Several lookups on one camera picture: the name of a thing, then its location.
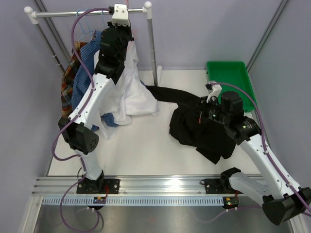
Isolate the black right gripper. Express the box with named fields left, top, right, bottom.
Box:
left=188, top=96, right=230, bottom=125

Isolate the black shirt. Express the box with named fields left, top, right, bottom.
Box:
left=146, top=85, right=236, bottom=164

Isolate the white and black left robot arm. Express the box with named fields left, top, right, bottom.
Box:
left=58, top=20, right=133, bottom=194

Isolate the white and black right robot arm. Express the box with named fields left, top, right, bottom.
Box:
left=198, top=91, right=311, bottom=225

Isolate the blue hanger of plaid shirt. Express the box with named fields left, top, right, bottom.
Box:
left=77, top=21, right=87, bottom=41

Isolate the blue hanger of checkered shirt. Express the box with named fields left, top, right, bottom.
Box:
left=84, top=16, right=96, bottom=40

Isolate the blue checkered shirt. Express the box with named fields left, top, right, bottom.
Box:
left=71, top=31, right=118, bottom=127

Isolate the white shirt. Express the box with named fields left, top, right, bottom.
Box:
left=98, top=42, right=159, bottom=140

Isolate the red yellow plaid shirt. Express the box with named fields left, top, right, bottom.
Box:
left=61, top=50, right=80, bottom=118

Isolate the green plastic bin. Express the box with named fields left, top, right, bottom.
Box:
left=207, top=61, right=257, bottom=113

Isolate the silver and white clothes rack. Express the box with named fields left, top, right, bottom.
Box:
left=24, top=1, right=162, bottom=86

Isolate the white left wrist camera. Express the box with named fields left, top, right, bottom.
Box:
left=109, top=4, right=131, bottom=27

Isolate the white slotted cable duct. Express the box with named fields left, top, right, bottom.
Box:
left=42, top=196, right=224, bottom=206

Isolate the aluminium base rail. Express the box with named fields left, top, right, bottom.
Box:
left=32, top=175, right=236, bottom=197

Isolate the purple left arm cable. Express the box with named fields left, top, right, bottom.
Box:
left=52, top=7, right=112, bottom=231

